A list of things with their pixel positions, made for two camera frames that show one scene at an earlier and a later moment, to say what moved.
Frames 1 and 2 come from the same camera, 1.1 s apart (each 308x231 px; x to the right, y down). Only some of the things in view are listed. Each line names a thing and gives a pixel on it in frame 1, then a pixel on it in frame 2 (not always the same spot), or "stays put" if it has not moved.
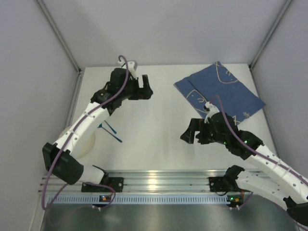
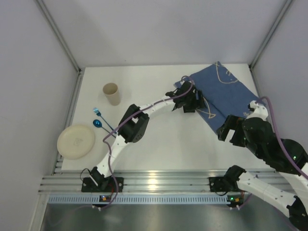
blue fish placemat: x=216 y=84 stays put
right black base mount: x=220 y=184 stays put
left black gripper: x=138 y=89 to x=196 y=101
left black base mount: x=116 y=183 stays put
